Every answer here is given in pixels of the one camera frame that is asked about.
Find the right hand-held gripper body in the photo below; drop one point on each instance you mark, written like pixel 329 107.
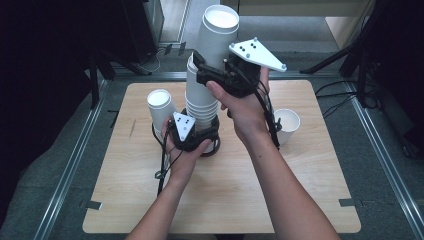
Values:
pixel 256 53

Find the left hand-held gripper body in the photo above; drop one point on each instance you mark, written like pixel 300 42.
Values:
pixel 184 126

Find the white paper cup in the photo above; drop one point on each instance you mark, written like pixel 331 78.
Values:
pixel 216 43
pixel 290 125

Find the person's right hand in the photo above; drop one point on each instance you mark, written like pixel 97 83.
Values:
pixel 250 116

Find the person's left hand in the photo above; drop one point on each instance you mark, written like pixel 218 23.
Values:
pixel 181 165

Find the short stack of white cups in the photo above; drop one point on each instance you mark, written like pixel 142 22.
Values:
pixel 160 106

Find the dark cabinet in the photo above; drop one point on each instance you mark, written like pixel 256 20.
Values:
pixel 141 26

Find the black tape strip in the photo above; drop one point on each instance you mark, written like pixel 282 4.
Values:
pixel 115 118

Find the light wooden furniture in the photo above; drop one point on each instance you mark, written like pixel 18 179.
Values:
pixel 340 26

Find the black metal stand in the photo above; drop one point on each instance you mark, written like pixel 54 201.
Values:
pixel 95 83

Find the black tripod stand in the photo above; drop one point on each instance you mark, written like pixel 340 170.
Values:
pixel 353 50

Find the metal floor rail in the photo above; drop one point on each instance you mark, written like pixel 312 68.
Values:
pixel 71 160
pixel 383 160
pixel 300 74

